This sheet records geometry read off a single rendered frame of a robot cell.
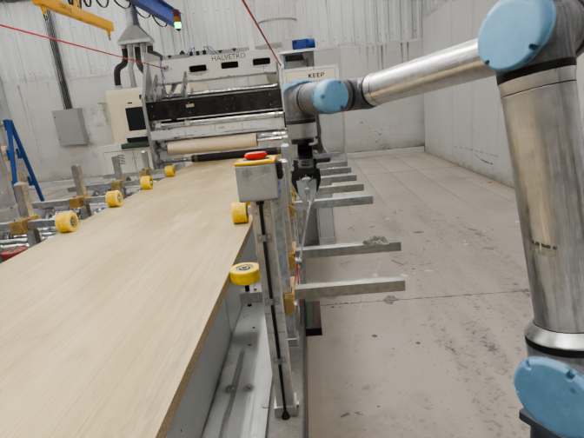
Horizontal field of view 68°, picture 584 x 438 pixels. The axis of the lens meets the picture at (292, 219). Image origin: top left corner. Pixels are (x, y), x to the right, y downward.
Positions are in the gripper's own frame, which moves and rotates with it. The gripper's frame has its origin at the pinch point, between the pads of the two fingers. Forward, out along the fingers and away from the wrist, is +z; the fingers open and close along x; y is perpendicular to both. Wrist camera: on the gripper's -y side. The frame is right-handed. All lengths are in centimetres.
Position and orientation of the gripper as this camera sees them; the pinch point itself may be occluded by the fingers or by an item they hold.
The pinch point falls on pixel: (308, 203)
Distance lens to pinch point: 134.8
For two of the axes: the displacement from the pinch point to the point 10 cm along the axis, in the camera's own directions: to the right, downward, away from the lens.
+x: -9.9, 0.9, 0.5
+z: 1.0, 9.6, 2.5
